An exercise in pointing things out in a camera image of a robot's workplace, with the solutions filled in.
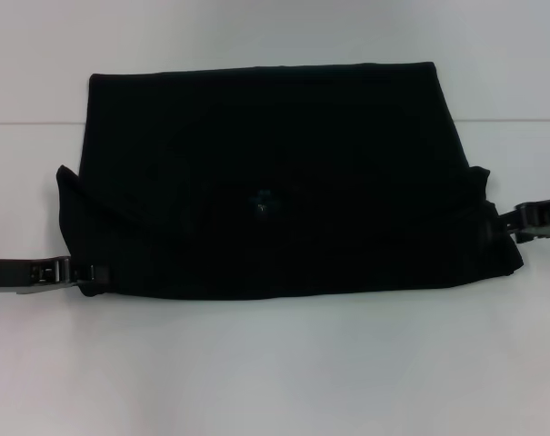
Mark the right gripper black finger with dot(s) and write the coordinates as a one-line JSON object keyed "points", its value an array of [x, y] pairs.
{"points": [[529, 214], [533, 232]]}

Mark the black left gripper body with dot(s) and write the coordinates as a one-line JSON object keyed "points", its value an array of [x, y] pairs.
{"points": [[6, 272]]}

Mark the black shirt with FREE print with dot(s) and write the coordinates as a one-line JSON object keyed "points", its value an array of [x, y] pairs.
{"points": [[274, 181]]}

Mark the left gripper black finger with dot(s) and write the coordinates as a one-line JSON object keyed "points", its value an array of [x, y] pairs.
{"points": [[56, 286], [52, 268]]}

